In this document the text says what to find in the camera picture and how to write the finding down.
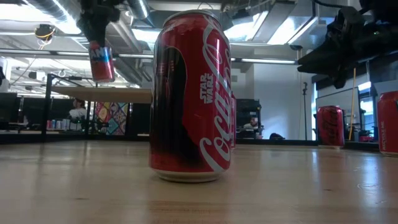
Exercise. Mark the red Fanta can blue print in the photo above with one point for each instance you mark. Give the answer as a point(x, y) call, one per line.
point(102, 67)

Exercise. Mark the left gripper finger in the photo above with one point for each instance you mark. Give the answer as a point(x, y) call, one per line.
point(93, 35)
point(102, 34)

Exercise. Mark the black shelf cart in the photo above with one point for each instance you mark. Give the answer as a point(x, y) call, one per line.
point(248, 107)

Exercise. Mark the colourful patchwork poster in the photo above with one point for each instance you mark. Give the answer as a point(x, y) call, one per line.
point(112, 119)

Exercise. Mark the person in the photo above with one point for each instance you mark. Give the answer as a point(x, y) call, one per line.
point(252, 124)
point(77, 113)

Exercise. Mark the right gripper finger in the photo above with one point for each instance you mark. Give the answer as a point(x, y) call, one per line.
point(341, 77)
point(320, 59)

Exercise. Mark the wooden shelf with black legs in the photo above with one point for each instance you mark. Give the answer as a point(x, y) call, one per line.
point(102, 95)

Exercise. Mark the black tripod stand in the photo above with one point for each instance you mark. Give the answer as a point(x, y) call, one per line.
point(305, 115)

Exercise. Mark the black monitor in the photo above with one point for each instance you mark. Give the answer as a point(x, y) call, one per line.
point(7, 109)

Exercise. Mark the small red bin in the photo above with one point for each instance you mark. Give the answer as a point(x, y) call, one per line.
point(367, 139)

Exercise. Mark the black bag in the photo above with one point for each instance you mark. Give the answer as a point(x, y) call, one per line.
point(276, 136)

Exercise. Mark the dark red soda can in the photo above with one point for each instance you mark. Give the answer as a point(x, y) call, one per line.
point(330, 126)

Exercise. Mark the silver ventilation duct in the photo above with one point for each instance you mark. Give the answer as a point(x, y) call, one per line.
point(138, 7)

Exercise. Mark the red Coca-Cola Star Wars can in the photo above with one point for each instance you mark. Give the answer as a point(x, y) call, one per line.
point(192, 93)

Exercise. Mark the fluorescent ceiling light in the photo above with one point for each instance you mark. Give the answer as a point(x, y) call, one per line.
point(267, 61)

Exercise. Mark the red can with recycle print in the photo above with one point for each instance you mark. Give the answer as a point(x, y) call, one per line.
point(388, 124)

